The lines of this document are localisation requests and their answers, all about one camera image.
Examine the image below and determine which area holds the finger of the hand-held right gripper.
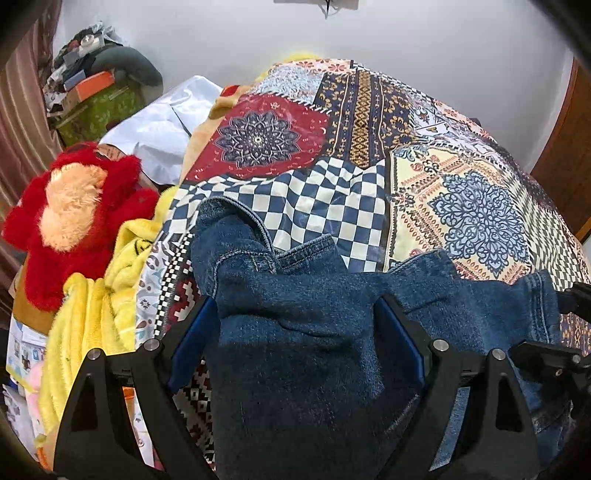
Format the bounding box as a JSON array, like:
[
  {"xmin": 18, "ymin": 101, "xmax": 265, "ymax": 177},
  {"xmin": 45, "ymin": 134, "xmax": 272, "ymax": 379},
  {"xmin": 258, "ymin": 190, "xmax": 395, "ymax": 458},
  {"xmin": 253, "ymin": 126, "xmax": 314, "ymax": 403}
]
[
  {"xmin": 508, "ymin": 338, "xmax": 591, "ymax": 416},
  {"xmin": 555, "ymin": 281, "xmax": 591, "ymax": 325}
]

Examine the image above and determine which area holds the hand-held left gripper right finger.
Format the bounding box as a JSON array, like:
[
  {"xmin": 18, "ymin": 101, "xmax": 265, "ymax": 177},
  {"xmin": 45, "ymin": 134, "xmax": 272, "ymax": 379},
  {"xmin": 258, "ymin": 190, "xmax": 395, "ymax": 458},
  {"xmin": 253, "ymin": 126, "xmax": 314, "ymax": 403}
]
[{"xmin": 373, "ymin": 293, "xmax": 542, "ymax": 480}]

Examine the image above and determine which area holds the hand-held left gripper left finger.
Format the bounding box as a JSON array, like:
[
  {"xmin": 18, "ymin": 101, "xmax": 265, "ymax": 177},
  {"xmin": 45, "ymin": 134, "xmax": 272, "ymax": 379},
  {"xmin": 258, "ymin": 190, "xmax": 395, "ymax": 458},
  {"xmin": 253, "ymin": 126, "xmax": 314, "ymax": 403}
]
[{"xmin": 53, "ymin": 295, "xmax": 221, "ymax": 480}]

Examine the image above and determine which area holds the blue denim jacket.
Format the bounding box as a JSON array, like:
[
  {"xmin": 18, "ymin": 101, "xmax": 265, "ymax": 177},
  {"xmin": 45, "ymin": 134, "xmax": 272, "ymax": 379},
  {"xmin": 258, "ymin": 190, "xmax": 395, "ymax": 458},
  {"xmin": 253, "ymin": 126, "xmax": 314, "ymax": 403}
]
[{"xmin": 189, "ymin": 196, "xmax": 578, "ymax": 480}]

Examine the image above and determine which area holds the yellow fleece blanket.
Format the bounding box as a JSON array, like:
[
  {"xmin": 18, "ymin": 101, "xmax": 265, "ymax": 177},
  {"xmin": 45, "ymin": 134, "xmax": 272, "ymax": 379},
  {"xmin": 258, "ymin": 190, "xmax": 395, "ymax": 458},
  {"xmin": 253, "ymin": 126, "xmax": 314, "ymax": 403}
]
[{"xmin": 36, "ymin": 185, "xmax": 176, "ymax": 457}]

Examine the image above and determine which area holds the brown wooden door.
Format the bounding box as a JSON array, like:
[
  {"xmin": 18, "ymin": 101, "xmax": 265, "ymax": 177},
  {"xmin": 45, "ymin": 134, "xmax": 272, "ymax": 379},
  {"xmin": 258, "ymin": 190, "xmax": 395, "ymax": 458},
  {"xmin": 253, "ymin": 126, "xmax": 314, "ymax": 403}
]
[{"xmin": 529, "ymin": 58, "xmax": 591, "ymax": 245}]

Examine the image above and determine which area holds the patchwork patterned bed cover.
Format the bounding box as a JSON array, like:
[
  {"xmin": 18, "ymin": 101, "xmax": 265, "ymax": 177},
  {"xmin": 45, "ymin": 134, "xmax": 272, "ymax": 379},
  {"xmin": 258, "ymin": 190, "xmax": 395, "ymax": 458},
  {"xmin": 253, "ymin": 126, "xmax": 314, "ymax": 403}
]
[{"xmin": 134, "ymin": 58, "xmax": 591, "ymax": 480}]

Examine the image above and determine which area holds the pile of printed paper boxes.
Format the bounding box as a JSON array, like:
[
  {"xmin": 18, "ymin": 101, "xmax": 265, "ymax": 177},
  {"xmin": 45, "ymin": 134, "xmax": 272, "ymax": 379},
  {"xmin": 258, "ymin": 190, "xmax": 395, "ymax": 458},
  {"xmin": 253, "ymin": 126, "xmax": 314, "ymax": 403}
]
[{"xmin": 2, "ymin": 318, "xmax": 49, "ymax": 455}]

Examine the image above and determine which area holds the red plush toy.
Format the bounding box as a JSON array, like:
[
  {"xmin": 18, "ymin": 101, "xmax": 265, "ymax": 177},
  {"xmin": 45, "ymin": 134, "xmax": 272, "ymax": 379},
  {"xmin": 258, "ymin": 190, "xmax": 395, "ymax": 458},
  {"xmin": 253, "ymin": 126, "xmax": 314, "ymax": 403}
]
[{"xmin": 2, "ymin": 142, "xmax": 160, "ymax": 312}]

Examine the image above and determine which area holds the white cloth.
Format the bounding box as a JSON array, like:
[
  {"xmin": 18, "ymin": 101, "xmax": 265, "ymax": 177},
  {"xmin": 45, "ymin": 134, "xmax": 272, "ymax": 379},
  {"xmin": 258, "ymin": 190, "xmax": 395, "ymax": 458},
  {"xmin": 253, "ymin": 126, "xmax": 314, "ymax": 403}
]
[{"xmin": 99, "ymin": 75, "xmax": 225, "ymax": 185}]

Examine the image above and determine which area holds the green patterned box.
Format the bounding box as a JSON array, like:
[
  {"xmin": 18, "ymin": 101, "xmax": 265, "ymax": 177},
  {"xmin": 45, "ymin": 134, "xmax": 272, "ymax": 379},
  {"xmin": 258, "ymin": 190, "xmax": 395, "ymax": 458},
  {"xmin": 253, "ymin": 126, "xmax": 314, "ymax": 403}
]
[{"xmin": 55, "ymin": 83, "xmax": 141, "ymax": 147}]

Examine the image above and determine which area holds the orange box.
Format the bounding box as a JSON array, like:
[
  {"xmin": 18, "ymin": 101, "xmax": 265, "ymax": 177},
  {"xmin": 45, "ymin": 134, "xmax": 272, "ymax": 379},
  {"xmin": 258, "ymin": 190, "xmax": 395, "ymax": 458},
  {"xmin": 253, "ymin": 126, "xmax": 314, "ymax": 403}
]
[{"xmin": 65, "ymin": 69, "xmax": 116, "ymax": 103}]

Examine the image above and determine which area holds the brown striped curtain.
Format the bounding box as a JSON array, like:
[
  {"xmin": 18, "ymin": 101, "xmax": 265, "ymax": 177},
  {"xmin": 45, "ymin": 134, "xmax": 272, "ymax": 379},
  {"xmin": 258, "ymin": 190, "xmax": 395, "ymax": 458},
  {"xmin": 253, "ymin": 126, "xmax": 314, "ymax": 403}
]
[{"xmin": 0, "ymin": 0, "xmax": 63, "ymax": 319}]

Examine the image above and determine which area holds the grey neck pillow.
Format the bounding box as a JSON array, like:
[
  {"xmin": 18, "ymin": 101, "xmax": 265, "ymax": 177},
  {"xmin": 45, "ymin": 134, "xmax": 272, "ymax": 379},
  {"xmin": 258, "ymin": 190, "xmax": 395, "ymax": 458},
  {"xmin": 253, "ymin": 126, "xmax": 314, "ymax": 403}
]
[{"xmin": 90, "ymin": 45, "xmax": 164, "ymax": 88}]

